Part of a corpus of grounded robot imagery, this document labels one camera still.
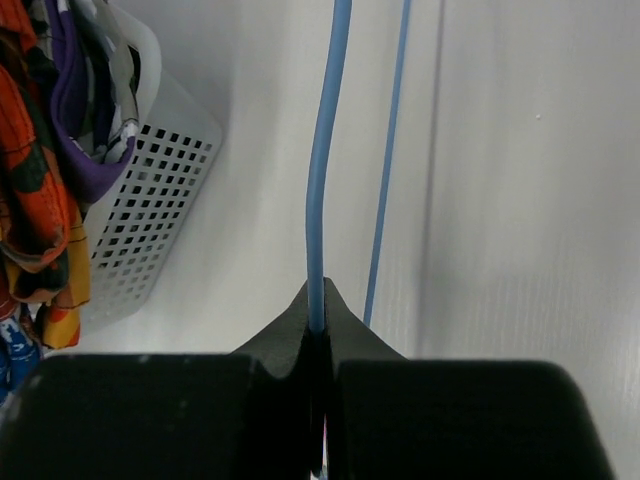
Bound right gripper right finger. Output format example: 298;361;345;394
325;281;614;479

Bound purple grey patterned trousers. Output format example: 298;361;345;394
41;1;139;204

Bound blue white patterned trousers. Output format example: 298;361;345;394
1;303;42;407

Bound orange patterned trousers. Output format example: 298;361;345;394
1;1;90;349

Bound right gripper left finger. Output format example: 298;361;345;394
1;290;313;479

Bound white plastic basket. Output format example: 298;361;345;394
81;6;222;334

